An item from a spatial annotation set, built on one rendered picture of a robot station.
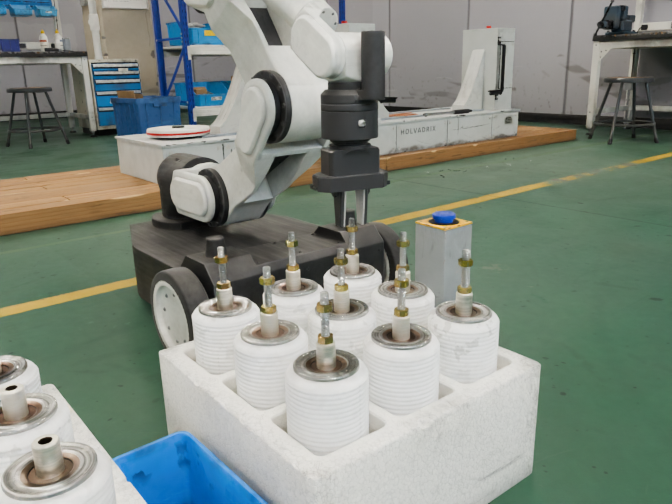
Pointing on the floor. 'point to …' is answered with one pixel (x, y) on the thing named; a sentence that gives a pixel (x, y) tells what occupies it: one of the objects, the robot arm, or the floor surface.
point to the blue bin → (183, 473)
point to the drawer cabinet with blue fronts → (119, 76)
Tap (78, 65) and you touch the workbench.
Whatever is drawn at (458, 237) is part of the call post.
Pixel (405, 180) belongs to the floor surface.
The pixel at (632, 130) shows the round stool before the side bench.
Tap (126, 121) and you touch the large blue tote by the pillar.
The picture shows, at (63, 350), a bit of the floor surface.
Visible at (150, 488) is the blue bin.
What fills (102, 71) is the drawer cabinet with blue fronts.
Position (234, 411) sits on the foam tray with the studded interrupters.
